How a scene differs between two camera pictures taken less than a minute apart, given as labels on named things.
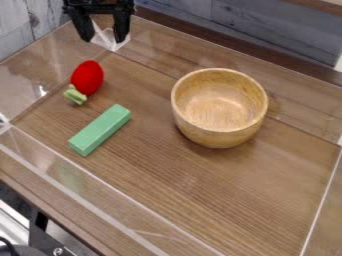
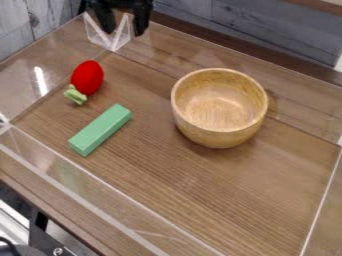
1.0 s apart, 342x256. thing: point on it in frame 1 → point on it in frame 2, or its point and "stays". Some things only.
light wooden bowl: (219, 105) stays
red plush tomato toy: (87, 76) stays
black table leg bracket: (40, 239) stays
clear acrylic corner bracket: (103, 35) stays
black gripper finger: (83, 23) → (107, 19)
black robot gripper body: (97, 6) → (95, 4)
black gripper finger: (122, 26) → (140, 20)
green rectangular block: (95, 133) stays
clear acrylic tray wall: (96, 196) stays
